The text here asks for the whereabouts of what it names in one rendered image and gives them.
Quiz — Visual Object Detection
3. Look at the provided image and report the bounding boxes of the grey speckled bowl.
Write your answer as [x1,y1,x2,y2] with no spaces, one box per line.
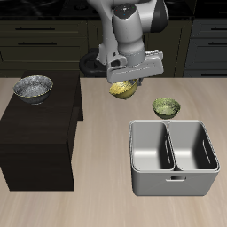
[12,74,54,106]

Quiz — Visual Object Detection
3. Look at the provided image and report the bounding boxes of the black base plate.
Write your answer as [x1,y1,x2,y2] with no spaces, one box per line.
[78,47,109,78]

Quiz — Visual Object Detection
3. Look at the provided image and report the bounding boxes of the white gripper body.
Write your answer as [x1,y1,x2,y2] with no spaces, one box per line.
[106,49,165,84]

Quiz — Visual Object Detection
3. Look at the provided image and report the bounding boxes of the yellow bowl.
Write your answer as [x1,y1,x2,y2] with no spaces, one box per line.
[108,79,138,100]

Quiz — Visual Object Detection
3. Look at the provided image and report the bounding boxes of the green bowl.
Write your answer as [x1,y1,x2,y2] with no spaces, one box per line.
[152,97,182,120]

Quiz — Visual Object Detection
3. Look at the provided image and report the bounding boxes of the dark wooden cabinet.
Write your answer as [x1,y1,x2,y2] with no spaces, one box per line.
[0,69,84,192]

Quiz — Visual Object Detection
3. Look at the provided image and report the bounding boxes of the dark kitchen cupboards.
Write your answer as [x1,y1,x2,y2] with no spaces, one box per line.
[0,0,227,79]

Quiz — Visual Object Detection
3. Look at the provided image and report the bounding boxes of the white two-bin basket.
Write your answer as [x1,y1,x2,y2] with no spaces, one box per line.
[128,119,221,197]

